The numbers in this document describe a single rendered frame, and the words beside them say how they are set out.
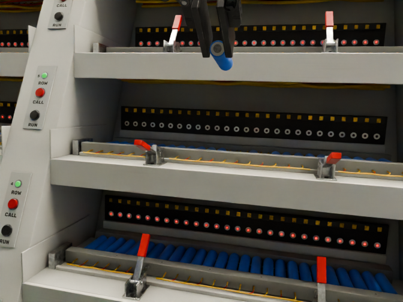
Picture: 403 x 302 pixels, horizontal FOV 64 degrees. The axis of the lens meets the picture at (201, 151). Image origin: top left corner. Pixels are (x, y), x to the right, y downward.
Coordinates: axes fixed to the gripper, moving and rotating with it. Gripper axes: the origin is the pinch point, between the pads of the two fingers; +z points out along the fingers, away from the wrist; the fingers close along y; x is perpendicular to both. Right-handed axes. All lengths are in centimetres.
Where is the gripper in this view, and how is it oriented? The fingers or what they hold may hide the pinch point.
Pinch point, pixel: (214, 23)
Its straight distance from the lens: 34.7
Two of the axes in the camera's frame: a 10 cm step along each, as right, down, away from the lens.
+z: 1.7, 3.9, 9.0
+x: -1.4, 9.2, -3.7
